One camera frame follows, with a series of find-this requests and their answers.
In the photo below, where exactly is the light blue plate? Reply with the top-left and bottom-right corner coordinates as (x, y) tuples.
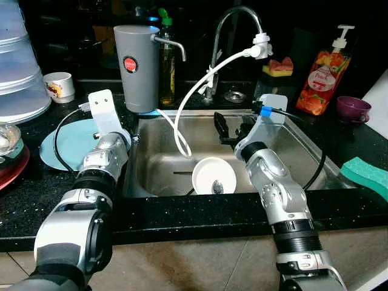
(39, 118), (133, 172)

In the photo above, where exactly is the steel bowl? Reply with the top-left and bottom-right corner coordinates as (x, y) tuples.
(0, 121), (24, 159)

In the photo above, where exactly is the red plate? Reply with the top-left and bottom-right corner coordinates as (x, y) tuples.
(0, 145), (31, 192)

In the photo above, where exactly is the round chrome counter cap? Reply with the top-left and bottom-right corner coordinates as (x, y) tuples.
(223, 90), (246, 104)

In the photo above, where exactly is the white bowl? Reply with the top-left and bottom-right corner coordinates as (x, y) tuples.
(192, 156), (237, 195)

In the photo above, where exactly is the black sponge holder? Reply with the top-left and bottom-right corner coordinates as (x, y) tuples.
(262, 73), (298, 99)

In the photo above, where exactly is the metal spoon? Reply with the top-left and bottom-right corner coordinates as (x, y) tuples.
(211, 178), (225, 195)

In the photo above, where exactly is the yellow and pink sponge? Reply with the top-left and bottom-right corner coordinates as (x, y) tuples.
(263, 56), (295, 78)

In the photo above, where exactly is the stainless steel sink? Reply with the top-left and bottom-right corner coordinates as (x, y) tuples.
(121, 109), (358, 199)

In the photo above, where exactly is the green-capped oil bottle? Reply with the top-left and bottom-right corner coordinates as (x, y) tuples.
(158, 8), (178, 107)

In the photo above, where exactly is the chrome gooseneck faucet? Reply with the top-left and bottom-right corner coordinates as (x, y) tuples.
(203, 6), (267, 101)

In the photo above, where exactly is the white faucet diverter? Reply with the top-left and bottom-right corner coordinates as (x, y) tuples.
(246, 32), (273, 60)

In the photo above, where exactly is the orange soap pump bottle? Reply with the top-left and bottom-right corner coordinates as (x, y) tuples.
(296, 24), (355, 117)

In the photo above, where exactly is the grey water filter canister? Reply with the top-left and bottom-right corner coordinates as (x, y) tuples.
(113, 24), (186, 114)

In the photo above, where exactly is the purple cup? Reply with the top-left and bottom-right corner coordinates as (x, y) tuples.
(336, 96), (372, 124)

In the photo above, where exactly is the green sponge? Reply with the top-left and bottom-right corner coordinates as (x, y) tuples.
(339, 156), (388, 204)

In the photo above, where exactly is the white board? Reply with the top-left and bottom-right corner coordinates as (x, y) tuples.
(362, 70), (388, 137)

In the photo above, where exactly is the white printed mug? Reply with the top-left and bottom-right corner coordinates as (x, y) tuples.
(42, 72), (75, 104)

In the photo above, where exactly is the teal dish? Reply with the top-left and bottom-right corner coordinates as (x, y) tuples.
(12, 138), (26, 159)

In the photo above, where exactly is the translucent tiered plastic container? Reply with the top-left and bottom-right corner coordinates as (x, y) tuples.
(0, 0), (52, 125)

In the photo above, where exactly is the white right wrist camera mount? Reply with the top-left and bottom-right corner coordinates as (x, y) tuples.
(246, 94), (289, 149)

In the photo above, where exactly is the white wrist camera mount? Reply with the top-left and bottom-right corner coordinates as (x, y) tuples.
(246, 94), (289, 149)
(88, 89), (131, 146)

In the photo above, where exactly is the white filter hose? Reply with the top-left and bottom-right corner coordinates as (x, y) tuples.
(156, 50), (254, 158)

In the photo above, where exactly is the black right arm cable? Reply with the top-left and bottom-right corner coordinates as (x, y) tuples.
(252, 103), (328, 192)

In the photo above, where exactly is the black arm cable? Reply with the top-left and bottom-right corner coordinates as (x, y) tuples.
(53, 104), (92, 179)
(252, 103), (328, 192)

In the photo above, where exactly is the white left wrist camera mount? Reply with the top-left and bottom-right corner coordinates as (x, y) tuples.
(88, 89), (131, 146)

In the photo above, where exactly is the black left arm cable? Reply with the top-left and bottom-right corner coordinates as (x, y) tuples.
(53, 104), (92, 179)

